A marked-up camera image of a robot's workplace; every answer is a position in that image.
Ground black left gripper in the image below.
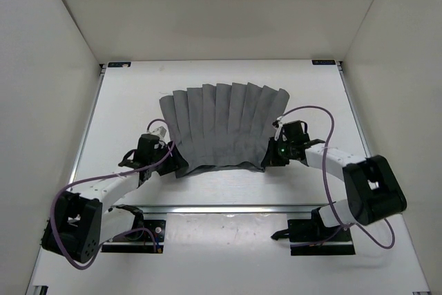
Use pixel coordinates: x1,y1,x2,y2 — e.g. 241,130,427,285
151,140,189,175

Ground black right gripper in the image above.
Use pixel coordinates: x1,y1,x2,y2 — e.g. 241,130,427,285
261,137,294,167

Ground grey pleated skirt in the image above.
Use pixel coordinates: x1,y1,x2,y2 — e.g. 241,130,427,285
160,83,289,178

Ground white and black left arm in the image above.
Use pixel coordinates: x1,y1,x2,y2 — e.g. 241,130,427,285
41,126,185,270

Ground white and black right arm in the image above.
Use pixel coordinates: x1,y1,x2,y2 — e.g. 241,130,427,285
262,120,407,240

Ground white front cover board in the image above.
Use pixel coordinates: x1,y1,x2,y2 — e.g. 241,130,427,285
31,214,429,294

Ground blue label sticker right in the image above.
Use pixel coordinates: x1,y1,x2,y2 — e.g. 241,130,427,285
311,59,336,66

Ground blue label sticker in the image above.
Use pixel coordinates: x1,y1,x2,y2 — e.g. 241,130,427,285
311,59,336,66
107,61,131,68

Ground blue label sticker left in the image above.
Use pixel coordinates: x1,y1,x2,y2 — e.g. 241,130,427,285
107,61,131,68

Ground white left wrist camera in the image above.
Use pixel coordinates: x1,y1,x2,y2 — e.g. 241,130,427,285
150,126,167,140

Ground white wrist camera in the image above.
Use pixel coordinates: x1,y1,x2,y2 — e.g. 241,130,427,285
272,115,283,141
150,126,167,140

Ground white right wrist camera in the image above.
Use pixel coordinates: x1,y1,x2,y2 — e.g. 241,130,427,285
272,115,283,141

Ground aluminium table edge rail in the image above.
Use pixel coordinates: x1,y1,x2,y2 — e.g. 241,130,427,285
64,204,367,215

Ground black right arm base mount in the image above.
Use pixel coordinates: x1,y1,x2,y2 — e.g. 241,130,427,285
271,209,356,256

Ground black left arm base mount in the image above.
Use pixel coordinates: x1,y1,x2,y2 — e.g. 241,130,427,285
100,204,166,254

